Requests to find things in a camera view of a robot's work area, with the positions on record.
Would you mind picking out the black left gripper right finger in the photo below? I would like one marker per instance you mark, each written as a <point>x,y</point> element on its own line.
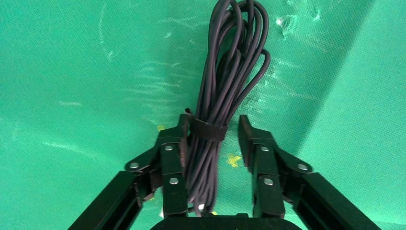
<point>266,177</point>

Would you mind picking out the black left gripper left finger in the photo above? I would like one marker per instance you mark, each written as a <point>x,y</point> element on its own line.
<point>173,165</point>

